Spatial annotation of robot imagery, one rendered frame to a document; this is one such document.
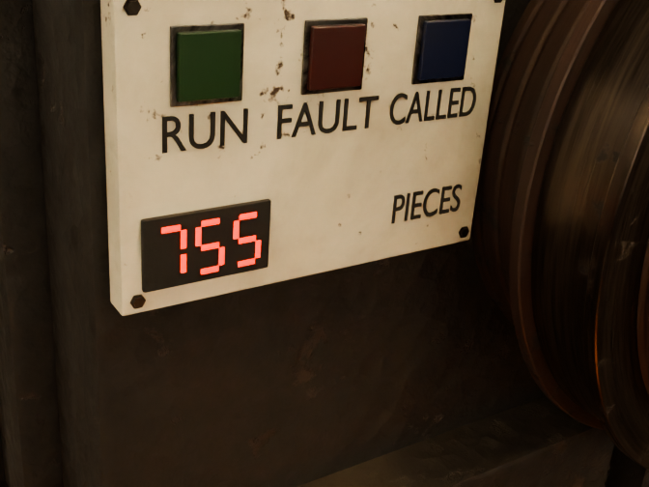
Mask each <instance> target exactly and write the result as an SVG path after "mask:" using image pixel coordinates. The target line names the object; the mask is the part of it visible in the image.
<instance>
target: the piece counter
mask: <svg viewBox="0 0 649 487"><path fill-rule="evenodd" d="M254 217H257V212H254V213H248V214H242V215H240V220H243V219H249V218H254ZM240 220H237V221H234V234H233V240H235V239H239V244H244V243H249V242H255V241H256V235H255V236H250V237H244V238H239V231H240ZM219 223H220V218H214V219H208V220H202V221H201V226H202V227H204V226H210V225H215V224H219ZM202 227H197V228H195V246H199V245H201V234H202ZM176 231H181V249H184V248H186V230H181V225H174V226H168V227H162V228H161V234H165V233H171V232H176ZM214 248H219V257H218V266H221V265H224V256H225V246H223V247H219V243H208V244H203V245H201V251H204V250H209V249H214ZM259 257H261V240H258V241H256V243H255V258H259ZM255 258H253V259H248V260H243V261H238V267H243V266H248V265H253V264H255ZM218 266H214V267H209V268H204V269H201V274H206V273H210V272H218ZM183 272H186V254H182V255H181V273H183Z"/></svg>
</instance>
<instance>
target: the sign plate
mask: <svg viewBox="0 0 649 487"><path fill-rule="evenodd" d="M504 6H505V0H100V17H101V46H102V75H103V104H104V132H105V161H106V190H107V219H108V248H109V277H110V301H111V303H112V304H113V305H114V306H115V307H116V309H117V310H118V311H119V312H120V313H121V315H123V316H127V315H130V314H135V313H139V312H144V311H148V310H153V309H158V308H161V307H166V306H170V305H175V304H179V303H184V302H188V301H196V300H200V299H205V298H209V297H214V296H218V295H223V294H227V293H232V292H236V291H240V290H244V289H249V288H253V287H258V286H263V285H267V284H271V283H275V282H280V281H284V280H289V279H293V278H298V277H302V276H306V275H311V274H315V273H320V272H328V271H332V270H337V269H341V268H345V267H349V266H354V265H358V264H363V263H368V262H372V261H377V260H380V259H385V258H389V257H394V256H398V255H403V254H407V253H412V252H416V251H420V250H425V249H429V248H434V247H438V246H443V245H447V244H454V243H459V242H463V241H468V240H469V237H470V230H471V224H472V218H473V211H474V205H475V198H476V192H477V186H478V179H479V173H480V166H481V159H482V154H483V147H484V140H485V134H486V127H487V121H488V115H489V108H490V102H491V95H492V88H493V83H494V70H495V64H496V57H497V51H498V45H499V38H500V32H501V25H502V18H503V13H504ZM464 18H468V19H470V20H471V23H470V30H469V37H468V45H467V52H466V65H465V72H464V76H460V77H449V78H439V79H428V80H418V79H417V74H418V65H419V57H420V48H421V40H422V32H423V23H424V21H425V20H443V19H464ZM359 23H363V24H365V25H366V29H365V41H364V51H363V62H362V74H361V84H360V86H354V87H344V88H333V89H322V90H312V91H310V90H307V77H308V62H309V46H310V31H311V26H318V25H338V24H359ZM235 29H239V30H241V54H240V96H239V97H237V98H227V99H216V100H196V101H186V102H178V101H177V33H179V32H192V31H213V30H235ZM254 212H257V217H254V218H249V219H243V220H240V215H242V214H248V213H254ZM214 218H220V223H219V224H215V225H210V226H204V227H202V226H201V221H202V220H208V219H214ZM237 220H240V231H239V238H244V237H250V236H255V235H256V241H258V240H261V257H259V258H255V243H256V241H255V242H249V243H240V244H239V239H235V240H233V234H234V221H237ZM174 225H181V230H186V248H184V249H181V231H176V232H171V233H165V234H161V228H162V227H168V226H174ZM197 227H202V234H201V245H203V244H213V243H219V247H223V246H225V256H224V265H221V266H218V257H219V248H214V249H209V250H204V251H201V245H199V246H195V228H197ZM182 254H186V272H183V273H181V255H182ZM253 258H255V264H253V265H248V266H243V267H238V261H243V260H248V259H253ZM214 266H218V272H210V273H206V274H201V269H204V268H209V267H214Z"/></svg>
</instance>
